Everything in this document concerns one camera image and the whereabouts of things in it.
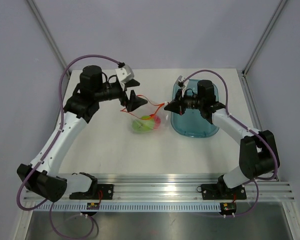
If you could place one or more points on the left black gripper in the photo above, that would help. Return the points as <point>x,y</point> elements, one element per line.
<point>134,101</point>

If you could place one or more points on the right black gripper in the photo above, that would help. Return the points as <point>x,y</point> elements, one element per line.
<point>176,107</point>

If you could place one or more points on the red fruit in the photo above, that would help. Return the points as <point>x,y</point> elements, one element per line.
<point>157,122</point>

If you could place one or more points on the clear orange zip top bag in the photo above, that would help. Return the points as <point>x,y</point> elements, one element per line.
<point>152,108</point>

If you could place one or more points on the ribbed green fruit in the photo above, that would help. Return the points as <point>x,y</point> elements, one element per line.
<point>147,118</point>

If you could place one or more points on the smooth green apple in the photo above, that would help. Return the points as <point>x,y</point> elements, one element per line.
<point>142,126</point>

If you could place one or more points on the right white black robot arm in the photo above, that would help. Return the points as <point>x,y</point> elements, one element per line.
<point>258,153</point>

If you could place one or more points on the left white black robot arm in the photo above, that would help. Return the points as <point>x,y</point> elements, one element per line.
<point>41,175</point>

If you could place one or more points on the teal plastic bin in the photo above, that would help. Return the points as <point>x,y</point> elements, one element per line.
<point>191,124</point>

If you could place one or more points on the right control board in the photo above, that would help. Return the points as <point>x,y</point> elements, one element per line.
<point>229,207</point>

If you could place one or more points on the control board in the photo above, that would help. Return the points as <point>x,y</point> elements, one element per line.
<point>229,207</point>
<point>93,206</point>

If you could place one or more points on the left control board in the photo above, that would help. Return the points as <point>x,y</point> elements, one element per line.
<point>93,206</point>

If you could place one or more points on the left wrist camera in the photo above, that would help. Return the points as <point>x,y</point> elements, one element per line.
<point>124,74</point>

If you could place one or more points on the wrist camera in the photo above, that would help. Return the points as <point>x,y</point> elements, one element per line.
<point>124,74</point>
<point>182,82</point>

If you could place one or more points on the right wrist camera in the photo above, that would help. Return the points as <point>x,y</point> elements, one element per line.
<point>182,82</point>

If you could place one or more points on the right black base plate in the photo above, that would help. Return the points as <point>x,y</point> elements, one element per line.
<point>210,192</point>

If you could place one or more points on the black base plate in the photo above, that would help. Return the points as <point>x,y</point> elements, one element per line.
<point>105,192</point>
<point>210,192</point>

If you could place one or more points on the aluminium mounting rail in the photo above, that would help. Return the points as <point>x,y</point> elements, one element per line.
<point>184,187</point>

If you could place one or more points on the white slotted cable duct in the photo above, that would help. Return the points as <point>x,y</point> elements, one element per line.
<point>138,207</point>

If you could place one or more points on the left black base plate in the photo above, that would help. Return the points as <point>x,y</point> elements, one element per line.
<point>105,192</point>

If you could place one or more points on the right frame post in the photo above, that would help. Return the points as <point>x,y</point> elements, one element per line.
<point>264,36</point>

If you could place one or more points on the frame post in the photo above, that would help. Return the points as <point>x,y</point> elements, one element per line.
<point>34,9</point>
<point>264,36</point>

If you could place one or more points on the left frame post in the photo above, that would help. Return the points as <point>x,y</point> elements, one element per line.
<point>34,9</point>

